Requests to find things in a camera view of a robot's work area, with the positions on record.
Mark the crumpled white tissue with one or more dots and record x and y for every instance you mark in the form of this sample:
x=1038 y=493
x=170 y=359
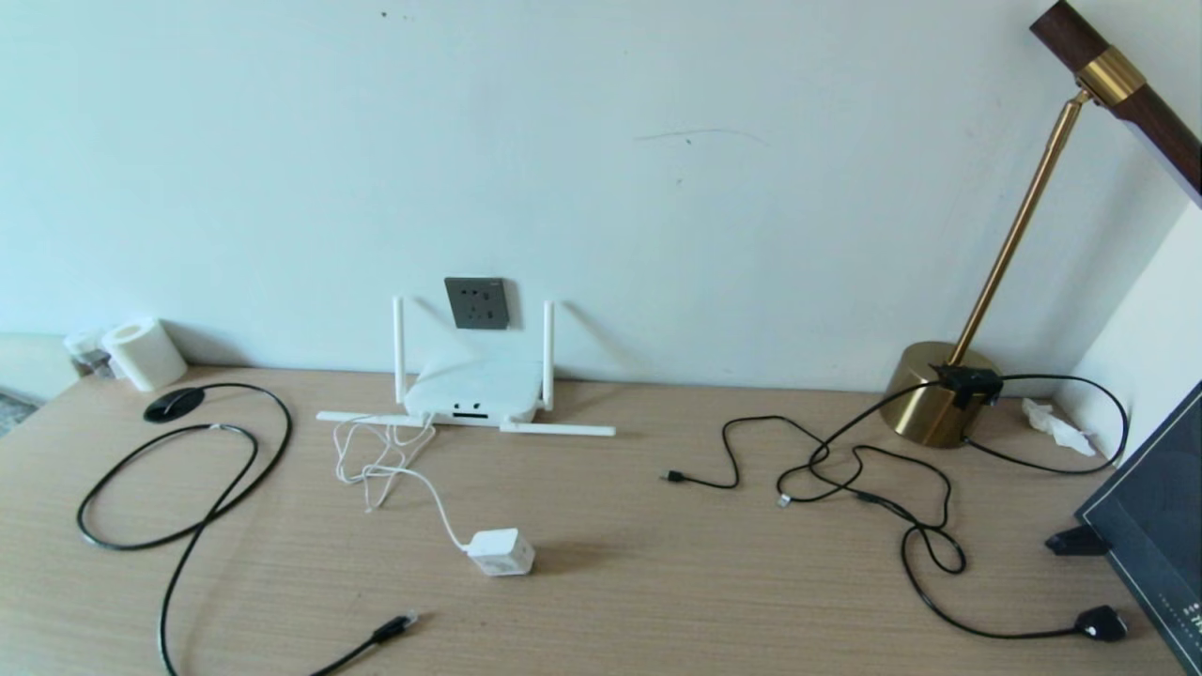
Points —
x=1056 y=427

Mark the dark monitor screen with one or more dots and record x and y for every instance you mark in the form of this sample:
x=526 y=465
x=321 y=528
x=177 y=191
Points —
x=1155 y=526

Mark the grey wall power socket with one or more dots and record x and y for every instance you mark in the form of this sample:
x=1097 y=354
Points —
x=477 y=302

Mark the white wifi router with antennas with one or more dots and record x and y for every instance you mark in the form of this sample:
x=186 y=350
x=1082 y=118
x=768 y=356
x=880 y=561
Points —
x=479 y=385

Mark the white paper roll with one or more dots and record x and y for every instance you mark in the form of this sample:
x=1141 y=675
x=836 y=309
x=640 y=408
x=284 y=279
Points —
x=146 y=355

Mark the black plastic clip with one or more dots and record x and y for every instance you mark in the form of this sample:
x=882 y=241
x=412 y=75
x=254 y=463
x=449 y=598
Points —
x=1075 y=542

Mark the brass desk lamp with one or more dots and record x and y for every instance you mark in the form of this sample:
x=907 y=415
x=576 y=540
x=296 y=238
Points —
x=925 y=399

